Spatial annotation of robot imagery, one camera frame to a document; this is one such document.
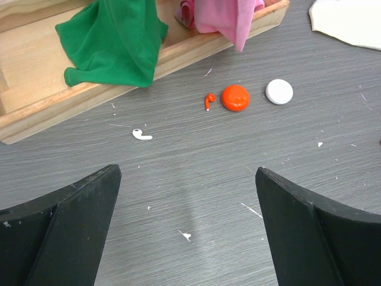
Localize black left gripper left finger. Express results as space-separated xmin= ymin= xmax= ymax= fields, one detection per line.
xmin=1 ymin=164 xmax=121 ymax=285

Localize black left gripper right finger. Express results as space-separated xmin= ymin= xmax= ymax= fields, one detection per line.
xmin=255 ymin=167 xmax=380 ymax=285

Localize white earbud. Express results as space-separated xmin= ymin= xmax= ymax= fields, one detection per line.
xmin=132 ymin=129 xmax=153 ymax=141

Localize white earbud case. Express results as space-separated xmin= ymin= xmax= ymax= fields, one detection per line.
xmin=266 ymin=79 xmax=293 ymax=105

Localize orange earbud near case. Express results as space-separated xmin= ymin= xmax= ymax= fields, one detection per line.
xmin=205 ymin=93 xmax=216 ymax=111

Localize wooden clothes rack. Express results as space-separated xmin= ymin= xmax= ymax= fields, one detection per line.
xmin=1 ymin=1 xmax=290 ymax=144

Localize green t-shirt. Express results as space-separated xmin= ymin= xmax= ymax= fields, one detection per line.
xmin=55 ymin=0 xmax=168 ymax=88

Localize cream satin cloth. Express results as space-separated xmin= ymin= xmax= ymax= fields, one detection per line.
xmin=309 ymin=1 xmax=380 ymax=50

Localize pink t-shirt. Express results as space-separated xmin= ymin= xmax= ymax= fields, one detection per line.
xmin=174 ymin=0 xmax=265 ymax=52

